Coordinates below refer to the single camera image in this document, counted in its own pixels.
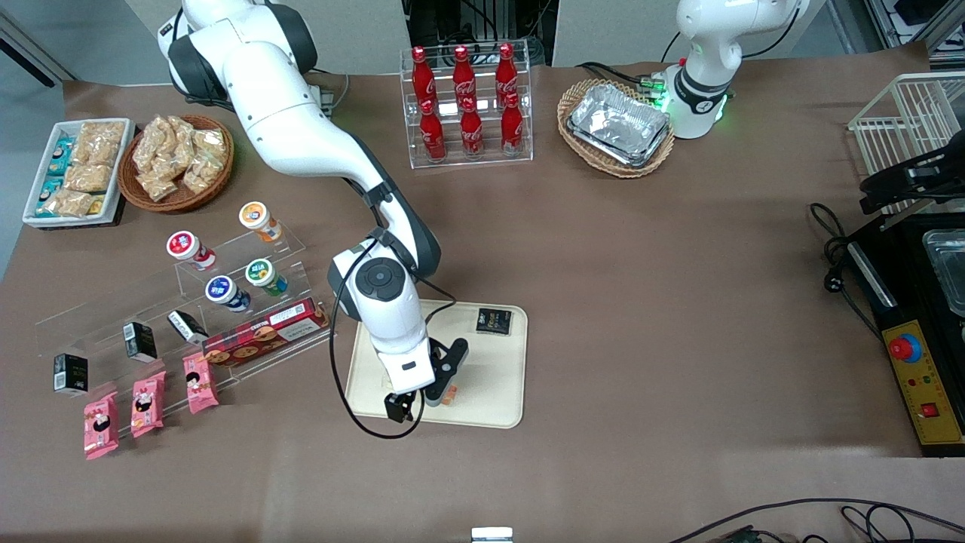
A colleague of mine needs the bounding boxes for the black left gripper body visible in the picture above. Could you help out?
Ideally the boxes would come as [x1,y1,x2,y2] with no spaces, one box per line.
[903,148,965,216]

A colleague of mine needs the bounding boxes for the beige plastic tray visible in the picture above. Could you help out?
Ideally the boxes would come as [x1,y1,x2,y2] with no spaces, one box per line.
[344,296,528,430]

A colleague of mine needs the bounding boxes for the metal tray in machine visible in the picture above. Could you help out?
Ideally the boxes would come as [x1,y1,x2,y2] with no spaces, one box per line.
[921,229,965,318]

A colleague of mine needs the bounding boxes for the aluminium foil tray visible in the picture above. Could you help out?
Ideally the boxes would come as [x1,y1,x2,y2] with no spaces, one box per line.
[567,83,672,168]

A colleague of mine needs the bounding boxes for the white rectangular snack tray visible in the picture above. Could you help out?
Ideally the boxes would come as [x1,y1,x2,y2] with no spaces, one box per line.
[22,118,137,229]

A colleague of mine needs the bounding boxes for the black snack packet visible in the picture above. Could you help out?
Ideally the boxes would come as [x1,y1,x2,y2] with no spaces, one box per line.
[475,308,515,336]

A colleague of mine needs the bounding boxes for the black machine with yellow panel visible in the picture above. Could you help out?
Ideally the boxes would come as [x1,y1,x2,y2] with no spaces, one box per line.
[844,211,965,459]

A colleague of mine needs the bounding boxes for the red emergency stop button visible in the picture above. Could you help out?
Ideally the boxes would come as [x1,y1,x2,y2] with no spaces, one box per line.
[888,333,923,364]

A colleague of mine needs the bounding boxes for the red cookie box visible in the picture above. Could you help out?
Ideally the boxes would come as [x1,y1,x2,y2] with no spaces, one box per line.
[202,297,332,368]

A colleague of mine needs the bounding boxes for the clear acrylic stepped stand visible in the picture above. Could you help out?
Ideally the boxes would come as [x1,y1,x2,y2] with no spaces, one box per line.
[34,222,339,434]

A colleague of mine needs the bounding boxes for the clear acrylic bottle rack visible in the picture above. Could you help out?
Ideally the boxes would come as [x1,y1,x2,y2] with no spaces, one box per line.
[399,41,535,170]

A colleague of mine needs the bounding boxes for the green lid cup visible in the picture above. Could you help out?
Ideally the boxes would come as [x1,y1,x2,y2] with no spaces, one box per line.
[245,259,290,296]

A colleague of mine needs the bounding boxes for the red cola bottle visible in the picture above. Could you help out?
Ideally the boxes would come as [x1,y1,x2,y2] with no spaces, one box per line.
[411,46,439,106]
[501,92,524,152]
[495,42,519,99]
[460,98,484,158]
[452,45,477,103]
[419,100,447,162]

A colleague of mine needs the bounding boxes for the pink snack packet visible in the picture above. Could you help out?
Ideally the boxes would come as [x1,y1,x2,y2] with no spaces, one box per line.
[83,392,120,461]
[130,371,167,439]
[183,353,220,416]

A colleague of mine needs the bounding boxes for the blue lid cup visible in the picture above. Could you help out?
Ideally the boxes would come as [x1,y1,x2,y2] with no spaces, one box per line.
[205,275,252,313]

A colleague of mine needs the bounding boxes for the orange lid cup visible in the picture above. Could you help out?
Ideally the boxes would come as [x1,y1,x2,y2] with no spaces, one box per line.
[239,201,284,243]

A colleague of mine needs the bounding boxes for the light wicker basket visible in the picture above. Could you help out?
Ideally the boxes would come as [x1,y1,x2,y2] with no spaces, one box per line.
[557,78,676,179]

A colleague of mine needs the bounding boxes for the small black box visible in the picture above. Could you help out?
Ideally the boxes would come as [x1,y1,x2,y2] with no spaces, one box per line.
[167,309,210,346]
[123,322,158,363]
[53,353,89,397]

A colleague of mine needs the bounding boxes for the red lid cup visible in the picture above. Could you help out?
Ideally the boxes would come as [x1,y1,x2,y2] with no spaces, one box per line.
[167,231,217,272]

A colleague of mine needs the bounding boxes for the narrow white partition panel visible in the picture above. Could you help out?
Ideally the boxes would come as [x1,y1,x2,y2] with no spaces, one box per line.
[552,0,684,68]

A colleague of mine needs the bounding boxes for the wide white partition panel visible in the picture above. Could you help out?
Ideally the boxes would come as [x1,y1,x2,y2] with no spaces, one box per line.
[124,0,412,78]

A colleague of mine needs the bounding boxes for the brown wicker basket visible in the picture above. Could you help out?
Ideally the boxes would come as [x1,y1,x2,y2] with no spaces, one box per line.
[117,115,235,213]

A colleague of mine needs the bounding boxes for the tan cracker bag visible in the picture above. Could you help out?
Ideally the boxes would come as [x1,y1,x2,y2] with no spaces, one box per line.
[80,121,126,145]
[64,163,115,194]
[41,189,96,219]
[74,140,122,167]

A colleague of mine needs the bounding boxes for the white wire basket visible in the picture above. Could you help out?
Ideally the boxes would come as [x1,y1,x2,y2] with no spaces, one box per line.
[848,72,965,216]

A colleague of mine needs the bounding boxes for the black power cable with plug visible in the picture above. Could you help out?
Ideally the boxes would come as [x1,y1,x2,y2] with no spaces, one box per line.
[808,202,884,342]

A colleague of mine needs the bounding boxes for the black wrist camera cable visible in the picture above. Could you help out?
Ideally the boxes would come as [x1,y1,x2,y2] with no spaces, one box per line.
[329,240,458,440]

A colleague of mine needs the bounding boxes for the metal frame shelf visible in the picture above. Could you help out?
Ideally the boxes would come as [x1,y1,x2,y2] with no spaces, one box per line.
[859,0,965,66]

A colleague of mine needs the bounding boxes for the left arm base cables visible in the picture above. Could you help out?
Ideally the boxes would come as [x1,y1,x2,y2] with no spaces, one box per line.
[577,61,666,100]

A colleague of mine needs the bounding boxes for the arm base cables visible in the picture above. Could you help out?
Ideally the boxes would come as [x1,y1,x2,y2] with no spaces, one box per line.
[311,70,352,115]
[577,61,666,100]

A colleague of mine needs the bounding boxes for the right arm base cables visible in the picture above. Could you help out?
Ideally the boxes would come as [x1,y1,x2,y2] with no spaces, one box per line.
[311,70,352,115]

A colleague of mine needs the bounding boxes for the long black cable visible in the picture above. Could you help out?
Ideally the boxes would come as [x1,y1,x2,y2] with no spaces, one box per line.
[667,497,965,543]

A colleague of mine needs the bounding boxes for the looped black cable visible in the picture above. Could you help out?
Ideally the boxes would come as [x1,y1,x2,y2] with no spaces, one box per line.
[840,504,965,543]

